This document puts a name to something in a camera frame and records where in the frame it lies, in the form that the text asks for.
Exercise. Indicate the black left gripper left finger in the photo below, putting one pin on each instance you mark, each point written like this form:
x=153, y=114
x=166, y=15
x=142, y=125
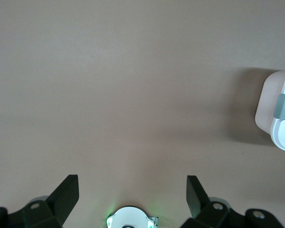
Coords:
x=50, y=209

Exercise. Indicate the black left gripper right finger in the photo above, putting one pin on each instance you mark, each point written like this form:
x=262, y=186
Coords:
x=211, y=215

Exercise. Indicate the gray lid latch clip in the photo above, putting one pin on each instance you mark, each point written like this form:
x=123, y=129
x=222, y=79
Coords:
x=283, y=105

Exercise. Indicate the pink plastic box base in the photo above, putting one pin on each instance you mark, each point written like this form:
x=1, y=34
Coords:
x=266, y=107

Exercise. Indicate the brown table mat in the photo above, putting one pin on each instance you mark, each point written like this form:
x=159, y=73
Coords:
x=133, y=71

